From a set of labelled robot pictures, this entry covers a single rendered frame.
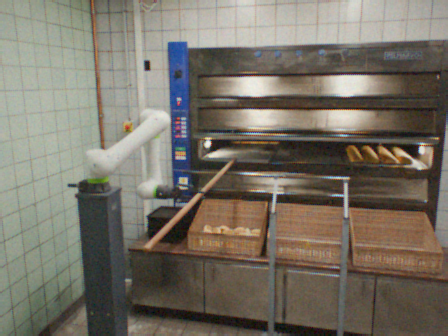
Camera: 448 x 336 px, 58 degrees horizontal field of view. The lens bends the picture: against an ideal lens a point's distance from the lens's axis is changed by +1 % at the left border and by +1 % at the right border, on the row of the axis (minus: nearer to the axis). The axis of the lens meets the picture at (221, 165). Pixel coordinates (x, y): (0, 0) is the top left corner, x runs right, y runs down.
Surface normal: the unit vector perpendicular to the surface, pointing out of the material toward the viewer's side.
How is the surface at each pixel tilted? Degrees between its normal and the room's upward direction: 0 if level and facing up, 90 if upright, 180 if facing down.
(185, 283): 90
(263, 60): 90
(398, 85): 70
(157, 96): 90
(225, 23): 90
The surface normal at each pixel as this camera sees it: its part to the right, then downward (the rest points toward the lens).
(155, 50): -0.23, 0.20
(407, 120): -0.22, -0.15
